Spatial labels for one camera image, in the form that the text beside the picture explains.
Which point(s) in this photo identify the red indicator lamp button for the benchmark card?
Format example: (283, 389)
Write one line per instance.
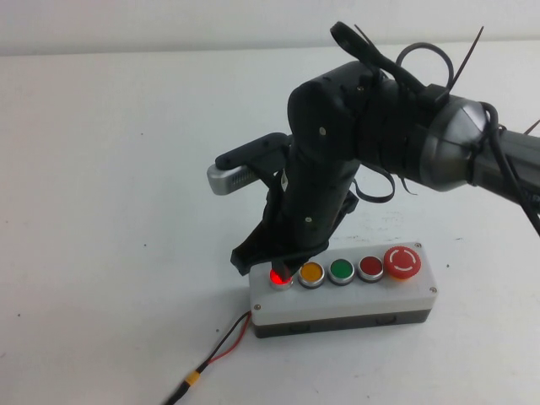
(276, 279)

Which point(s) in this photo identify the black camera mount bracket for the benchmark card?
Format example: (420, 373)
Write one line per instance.
(253, 149)

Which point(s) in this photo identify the dark red flat push button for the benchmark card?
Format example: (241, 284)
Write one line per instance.
(370, 266)

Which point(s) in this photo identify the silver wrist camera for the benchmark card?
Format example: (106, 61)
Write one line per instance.
(230, 179)

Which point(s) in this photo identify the grey push-button control box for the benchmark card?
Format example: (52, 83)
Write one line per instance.
(337, 299)

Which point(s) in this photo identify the red mushroom emergency stop button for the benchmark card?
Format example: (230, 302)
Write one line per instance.
(401, 260)

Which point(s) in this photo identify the green flat push button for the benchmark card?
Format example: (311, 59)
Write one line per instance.
(341, 270)

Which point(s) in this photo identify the yellow flat push button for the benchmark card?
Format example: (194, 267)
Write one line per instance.
(311, 272)

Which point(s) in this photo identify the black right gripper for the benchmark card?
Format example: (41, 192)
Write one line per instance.
(310, 198)

